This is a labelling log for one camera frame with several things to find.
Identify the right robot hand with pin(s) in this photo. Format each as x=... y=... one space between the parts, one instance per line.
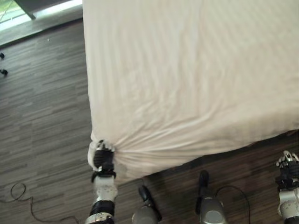
x=288 y=161

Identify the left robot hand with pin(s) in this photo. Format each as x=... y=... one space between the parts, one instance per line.
x=102 y=157

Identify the white bed sheet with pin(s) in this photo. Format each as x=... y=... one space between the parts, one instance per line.
x=187 y=84

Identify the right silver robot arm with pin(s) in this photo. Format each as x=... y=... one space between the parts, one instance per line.
x=287 y=198

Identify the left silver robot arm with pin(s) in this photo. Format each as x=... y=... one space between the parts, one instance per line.
x=102 y=198

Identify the left silver robot leg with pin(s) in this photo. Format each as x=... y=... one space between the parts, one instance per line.
x=147 y=207

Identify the silver robot leg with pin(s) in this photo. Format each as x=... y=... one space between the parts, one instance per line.
x=208 y=203
x=147 y=207

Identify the right silver robot leg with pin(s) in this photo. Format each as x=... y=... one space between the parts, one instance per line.
x=208 y=203

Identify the black caster wheel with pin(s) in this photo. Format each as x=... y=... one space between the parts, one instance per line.
x=2 y=56
x=4 y=72

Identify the grey window frame post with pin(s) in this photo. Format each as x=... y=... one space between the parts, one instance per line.
x=24 y=8

